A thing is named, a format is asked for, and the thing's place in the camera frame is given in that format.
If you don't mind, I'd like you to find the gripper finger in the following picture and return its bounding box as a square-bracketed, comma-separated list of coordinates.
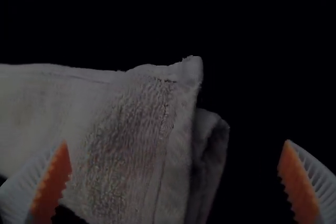
[0, 141, 73, 224]
[277, 139, 336, 224]

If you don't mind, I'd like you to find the pale towel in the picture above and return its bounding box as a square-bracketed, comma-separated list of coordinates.
[0, 55, 231, 224]

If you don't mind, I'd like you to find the black mat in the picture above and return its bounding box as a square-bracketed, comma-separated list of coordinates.
[0, 0, 336, 224]

